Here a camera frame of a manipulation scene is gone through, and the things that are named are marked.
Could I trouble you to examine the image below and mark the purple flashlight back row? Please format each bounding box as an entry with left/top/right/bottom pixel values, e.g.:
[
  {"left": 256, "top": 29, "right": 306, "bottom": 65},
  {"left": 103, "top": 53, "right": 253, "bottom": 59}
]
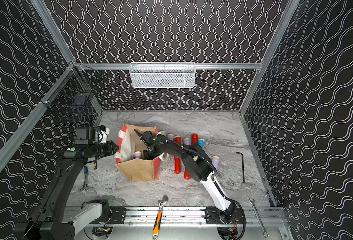
[{"left": 167, "top": 133, "right": 175, "bottom": 141}]

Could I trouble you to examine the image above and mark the jute and red tote bag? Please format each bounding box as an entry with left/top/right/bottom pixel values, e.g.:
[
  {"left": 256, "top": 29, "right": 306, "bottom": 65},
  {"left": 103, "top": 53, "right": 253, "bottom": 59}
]
[{"left": 115, "top": 124, "right": 161, "bottom": 182}]

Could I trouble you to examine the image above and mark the blue flashlight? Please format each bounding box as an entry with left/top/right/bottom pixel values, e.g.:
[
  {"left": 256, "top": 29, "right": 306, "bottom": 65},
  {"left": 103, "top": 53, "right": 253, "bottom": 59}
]
[{"left": 197, "top": 139, "right": 205, "bottom": 147}]

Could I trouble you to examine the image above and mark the black hex key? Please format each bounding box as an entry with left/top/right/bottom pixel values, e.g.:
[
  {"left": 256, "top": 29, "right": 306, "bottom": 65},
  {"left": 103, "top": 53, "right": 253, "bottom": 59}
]
[{"left": 236, "top": 152, "right": 245, "bottom": 184}]

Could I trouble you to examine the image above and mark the orange handled adjustable wrench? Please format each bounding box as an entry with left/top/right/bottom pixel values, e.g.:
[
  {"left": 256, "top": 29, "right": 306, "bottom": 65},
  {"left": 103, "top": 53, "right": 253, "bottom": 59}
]
[{"left": 152, "top": 195, "right": 169, "bottom": 240}]

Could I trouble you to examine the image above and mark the silver combination wrench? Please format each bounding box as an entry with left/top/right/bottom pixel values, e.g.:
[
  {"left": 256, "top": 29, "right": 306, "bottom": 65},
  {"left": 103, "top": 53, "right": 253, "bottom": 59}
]
[{"left": 248, "top": 198, "right": 269, "bottom": 239}]

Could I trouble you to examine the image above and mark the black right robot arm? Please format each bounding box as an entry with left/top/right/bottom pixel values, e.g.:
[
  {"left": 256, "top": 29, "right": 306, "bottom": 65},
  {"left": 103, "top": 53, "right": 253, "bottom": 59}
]
[{"left": 135, "top": 130, "right": 246, "bottom": 224}]

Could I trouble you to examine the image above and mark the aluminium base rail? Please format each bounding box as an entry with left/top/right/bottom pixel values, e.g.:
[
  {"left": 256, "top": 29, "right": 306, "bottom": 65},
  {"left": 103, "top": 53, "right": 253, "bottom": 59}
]
[{"left": 89, "top": 207, "right": 285, "bottom": 228}]

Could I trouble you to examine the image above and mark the black wire mesh basket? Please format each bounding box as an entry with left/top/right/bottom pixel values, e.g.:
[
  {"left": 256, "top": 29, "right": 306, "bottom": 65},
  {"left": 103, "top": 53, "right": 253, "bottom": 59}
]
[{"left": 41, "top": 66, "right": 102, "bottom": 120}]

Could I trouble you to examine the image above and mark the red flashlight back row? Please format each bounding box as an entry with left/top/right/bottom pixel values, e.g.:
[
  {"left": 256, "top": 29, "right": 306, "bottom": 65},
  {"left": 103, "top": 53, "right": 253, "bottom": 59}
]
[{"left": 191, "top": 134, "right": 198, "bottom": 144}]

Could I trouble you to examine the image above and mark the red flashlight white head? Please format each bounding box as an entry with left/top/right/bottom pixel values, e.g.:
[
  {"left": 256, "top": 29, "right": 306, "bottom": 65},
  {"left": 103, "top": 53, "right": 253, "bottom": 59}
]
[{"left": 174, "top": 135, "right": 181, "bottom": 144}]

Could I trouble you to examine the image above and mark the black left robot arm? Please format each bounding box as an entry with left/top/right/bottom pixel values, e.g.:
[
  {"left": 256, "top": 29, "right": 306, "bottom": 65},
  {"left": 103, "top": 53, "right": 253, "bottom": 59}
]
[{"left": 14, "top": 125, "right": 119, "bottom": 240}]

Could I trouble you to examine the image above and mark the white wire mesh basket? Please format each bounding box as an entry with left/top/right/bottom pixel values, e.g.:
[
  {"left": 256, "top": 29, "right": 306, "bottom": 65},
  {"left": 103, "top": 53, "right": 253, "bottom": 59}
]
[{"left": 129, "top": 62, "right": 196, "bottom": 89}]

